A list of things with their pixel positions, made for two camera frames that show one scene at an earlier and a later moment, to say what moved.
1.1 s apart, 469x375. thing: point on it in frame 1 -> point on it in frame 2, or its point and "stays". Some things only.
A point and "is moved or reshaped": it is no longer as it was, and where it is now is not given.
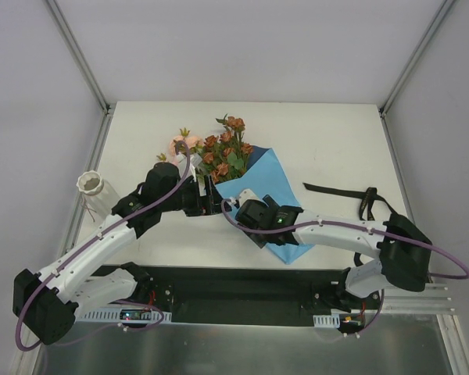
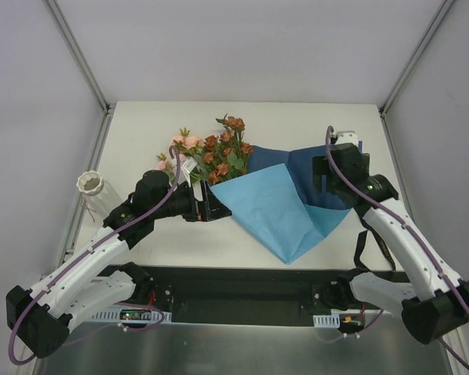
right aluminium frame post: (386, 104) stays
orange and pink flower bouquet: (221, 158) stays
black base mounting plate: (214, 294) stays
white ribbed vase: (100, 195) stays
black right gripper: (245, 211) -> (319, 172)
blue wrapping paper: (264, 176) is moved or reshaped
